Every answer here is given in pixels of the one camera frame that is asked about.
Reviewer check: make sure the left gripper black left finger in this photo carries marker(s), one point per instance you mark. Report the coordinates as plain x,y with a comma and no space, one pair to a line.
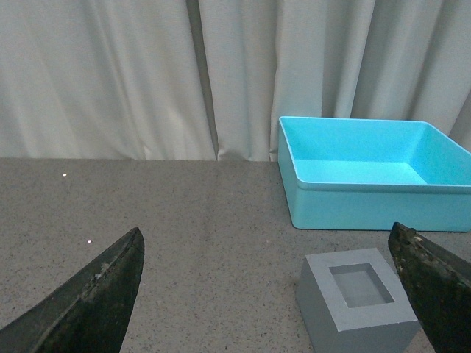
91,311

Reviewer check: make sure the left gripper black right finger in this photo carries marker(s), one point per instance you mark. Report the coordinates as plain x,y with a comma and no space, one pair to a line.
437,283

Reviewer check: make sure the gray block with square hole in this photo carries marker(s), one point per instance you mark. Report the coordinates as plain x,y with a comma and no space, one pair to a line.
352,301

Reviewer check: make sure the light blue plastic box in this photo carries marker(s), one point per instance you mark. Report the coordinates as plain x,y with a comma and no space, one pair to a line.
367,174

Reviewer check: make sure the white curtain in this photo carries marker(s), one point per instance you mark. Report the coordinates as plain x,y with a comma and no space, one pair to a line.
208,80

